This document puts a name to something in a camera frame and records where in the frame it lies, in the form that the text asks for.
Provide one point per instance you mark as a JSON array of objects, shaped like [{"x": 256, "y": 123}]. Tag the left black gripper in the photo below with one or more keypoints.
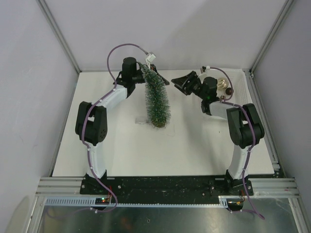
[{"x": 152, "y": 67}]

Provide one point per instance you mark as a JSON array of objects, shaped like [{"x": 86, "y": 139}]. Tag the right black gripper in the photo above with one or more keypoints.
[{"x": 182, "y": 84}]

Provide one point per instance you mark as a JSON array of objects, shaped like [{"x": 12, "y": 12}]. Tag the small green christmas tree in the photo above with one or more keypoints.
[{"x": 156, "y": 98}]

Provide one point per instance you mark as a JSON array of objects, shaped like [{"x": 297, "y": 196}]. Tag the clear fairy light battery box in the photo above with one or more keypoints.
[{"x": 142, "y": 120}]

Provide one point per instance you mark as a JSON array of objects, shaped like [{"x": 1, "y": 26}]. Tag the white plastic basket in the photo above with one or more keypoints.
[{"x": 241, "y": 93}]

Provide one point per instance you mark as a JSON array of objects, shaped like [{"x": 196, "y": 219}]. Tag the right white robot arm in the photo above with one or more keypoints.
[{"x": 245, "y": 126}]

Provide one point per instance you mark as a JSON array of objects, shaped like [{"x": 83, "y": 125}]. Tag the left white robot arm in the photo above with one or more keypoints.
[{"x": 91, "y": 123}]

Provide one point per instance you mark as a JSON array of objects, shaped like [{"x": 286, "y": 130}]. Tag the large gold striped bauble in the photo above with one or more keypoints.
[{"x": 222, "y": 84}]

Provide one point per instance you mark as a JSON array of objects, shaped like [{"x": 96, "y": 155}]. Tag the small brown bauble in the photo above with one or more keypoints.
[{"x": 229, "y": 91}]

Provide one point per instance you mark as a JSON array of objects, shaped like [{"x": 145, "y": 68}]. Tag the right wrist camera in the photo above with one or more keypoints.
[{"x": 204, "y": 70}]

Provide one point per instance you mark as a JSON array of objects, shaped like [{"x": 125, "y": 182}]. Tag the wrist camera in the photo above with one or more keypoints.
[
  {"x": 149, "y": 59},
  {"x": 204, "y": 70}
]

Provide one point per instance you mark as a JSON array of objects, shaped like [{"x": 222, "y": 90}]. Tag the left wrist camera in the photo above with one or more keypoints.
[{"x": 149, "y": 59}]

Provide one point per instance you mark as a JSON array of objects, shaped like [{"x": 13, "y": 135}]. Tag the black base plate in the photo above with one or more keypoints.
[{"x": 188, "y": 190}]

